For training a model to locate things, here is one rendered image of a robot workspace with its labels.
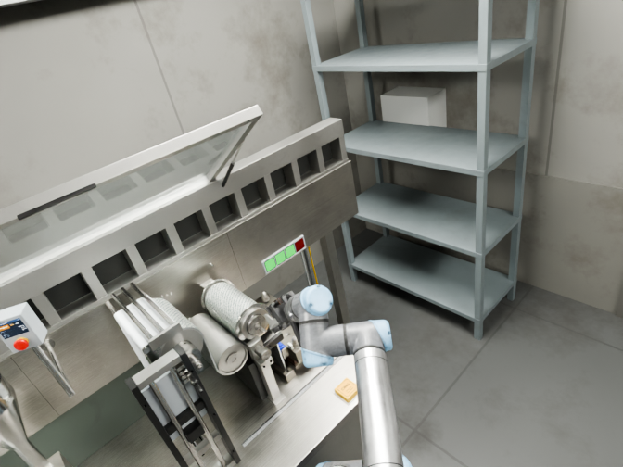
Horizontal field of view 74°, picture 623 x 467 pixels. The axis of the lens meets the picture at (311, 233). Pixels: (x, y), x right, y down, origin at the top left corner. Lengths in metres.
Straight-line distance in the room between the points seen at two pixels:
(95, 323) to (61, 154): 1.25
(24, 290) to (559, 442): 2.47
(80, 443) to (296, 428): 0.79
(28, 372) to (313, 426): 0.95
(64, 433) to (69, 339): 0.36
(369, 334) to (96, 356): 1.03
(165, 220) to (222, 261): 0.31
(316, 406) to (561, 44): 2.22
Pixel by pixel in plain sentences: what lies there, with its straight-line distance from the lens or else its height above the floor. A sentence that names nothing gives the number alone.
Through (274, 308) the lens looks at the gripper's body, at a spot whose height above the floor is 1.46.
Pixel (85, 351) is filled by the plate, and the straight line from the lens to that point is 1.66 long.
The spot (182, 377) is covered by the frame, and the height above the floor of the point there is 1.37.
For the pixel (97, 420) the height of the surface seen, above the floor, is 1.02.
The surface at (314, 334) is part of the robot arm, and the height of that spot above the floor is 1.51.
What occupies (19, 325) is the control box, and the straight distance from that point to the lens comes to 1.20.
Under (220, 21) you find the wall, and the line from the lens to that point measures 2.98.
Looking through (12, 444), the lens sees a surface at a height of 1.35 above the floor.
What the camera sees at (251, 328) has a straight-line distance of 1.48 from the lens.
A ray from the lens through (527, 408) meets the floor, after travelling 2.77.
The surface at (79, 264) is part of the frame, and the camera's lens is 1.52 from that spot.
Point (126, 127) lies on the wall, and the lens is 2.70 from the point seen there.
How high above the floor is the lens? 2.23
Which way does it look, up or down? 31 degrees down
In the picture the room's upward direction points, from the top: 13 degrees counter-clockwise
